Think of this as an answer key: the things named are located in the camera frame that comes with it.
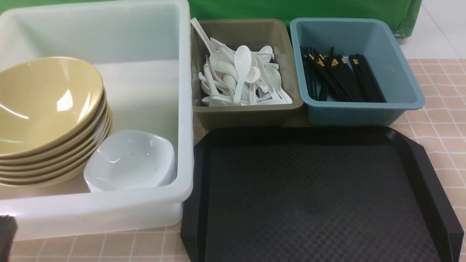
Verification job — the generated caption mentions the white square dish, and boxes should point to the white square dish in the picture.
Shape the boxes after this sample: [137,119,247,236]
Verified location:
[83,130,176,192]

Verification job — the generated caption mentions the tan noodle bowl top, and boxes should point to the tan noodle bowl top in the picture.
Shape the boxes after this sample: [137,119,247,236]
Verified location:
[0,57,104,158]

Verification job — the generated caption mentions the white ceramic soup spoon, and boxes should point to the white ceramic soup spoon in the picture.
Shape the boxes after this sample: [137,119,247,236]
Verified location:
[233,45,252,106]

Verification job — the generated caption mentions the pile of white spoons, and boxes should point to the pile of white spoons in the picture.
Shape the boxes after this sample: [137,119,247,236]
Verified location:
[191,18,293,107]

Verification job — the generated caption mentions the black plastic serving tray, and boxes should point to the black plastic serving tray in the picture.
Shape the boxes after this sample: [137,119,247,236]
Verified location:
[180,127,464,262]

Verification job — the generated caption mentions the olive plastic bin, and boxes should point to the olive plastic bin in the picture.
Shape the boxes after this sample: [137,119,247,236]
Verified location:
[191,19,303,130]

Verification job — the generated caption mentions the pile of black chopsticks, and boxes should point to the pile of black chopsticks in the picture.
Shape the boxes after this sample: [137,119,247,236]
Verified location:
[301,46,386,103]

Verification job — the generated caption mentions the white dish in tub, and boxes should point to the white dish in tub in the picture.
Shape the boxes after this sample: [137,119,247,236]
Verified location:
[84,159,175,192]

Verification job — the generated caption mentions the large white plastic tub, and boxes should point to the large white plastic tub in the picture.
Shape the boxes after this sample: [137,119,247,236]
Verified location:
[1,0,193,241]

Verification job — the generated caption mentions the teal plastic bin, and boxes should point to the teal plastic bin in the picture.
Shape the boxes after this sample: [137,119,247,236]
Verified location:
[289,17,426,126]

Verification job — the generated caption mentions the stack of tan bowls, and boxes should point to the stack of tan bowls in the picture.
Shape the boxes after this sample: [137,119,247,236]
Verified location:
[0,89,112,188]

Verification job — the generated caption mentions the tan checkered tablecloth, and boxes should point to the tan checkered tablecloth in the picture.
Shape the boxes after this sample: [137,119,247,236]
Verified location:
[9,59,466,262]

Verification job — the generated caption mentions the green cloth backdrop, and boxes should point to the green cloth backdrop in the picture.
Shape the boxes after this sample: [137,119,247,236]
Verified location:
[189,0,422,39]

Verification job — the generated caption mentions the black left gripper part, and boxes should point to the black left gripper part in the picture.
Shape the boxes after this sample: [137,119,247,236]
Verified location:
[0,215,18,262]

